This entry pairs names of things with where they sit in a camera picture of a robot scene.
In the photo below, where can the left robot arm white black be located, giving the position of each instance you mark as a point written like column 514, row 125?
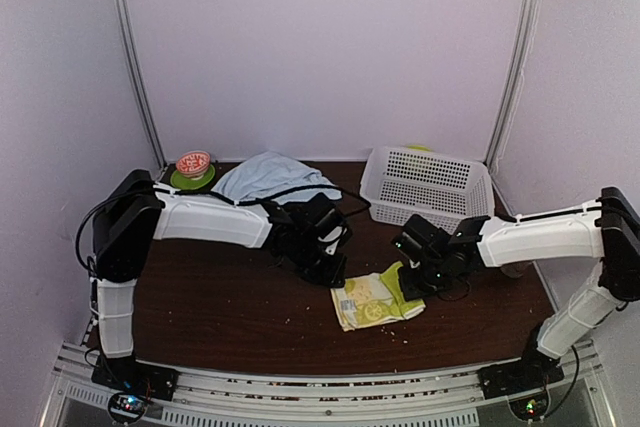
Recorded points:
column 300, row 224

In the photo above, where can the light blue towel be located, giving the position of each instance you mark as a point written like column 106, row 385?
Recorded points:
column 270, row 173

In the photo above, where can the green plate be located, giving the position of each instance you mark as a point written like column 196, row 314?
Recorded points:
column 180, row 181

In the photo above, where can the front aluminium rail panel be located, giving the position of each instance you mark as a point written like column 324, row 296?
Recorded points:
column 443, row 397

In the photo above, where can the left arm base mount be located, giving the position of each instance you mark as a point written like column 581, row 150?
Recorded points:
column 136, row 386

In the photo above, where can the green crocodile pattern towel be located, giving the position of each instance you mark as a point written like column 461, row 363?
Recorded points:
column 373, row 300

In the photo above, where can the right aluminium frame post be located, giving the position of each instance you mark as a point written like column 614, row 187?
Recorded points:
column 524, row 37

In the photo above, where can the left aluminium frame post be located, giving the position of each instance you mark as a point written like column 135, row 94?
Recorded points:
column 137, row 82

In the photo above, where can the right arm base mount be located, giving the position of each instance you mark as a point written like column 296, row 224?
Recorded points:
column 525, row 382

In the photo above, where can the lime green bowl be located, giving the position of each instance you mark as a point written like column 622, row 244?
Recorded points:
column 418, row 148

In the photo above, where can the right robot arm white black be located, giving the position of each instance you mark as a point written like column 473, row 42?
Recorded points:
column 605, row 229

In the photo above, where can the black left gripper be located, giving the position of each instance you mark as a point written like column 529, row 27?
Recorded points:
column 331, row 277

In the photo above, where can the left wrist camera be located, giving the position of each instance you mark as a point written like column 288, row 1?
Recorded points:
column 335, row 239

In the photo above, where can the red patterned ceramic bowl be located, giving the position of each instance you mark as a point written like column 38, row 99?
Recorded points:
column 193, row 163

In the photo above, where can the aluminium frame post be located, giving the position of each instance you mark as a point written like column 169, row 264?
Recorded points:
column 137, row 82
column 524, row 37

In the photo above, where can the white perforated plastic basket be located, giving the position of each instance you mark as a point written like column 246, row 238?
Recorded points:
column 399, row 182

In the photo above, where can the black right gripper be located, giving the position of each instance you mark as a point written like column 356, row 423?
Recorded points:
column 411, row 293

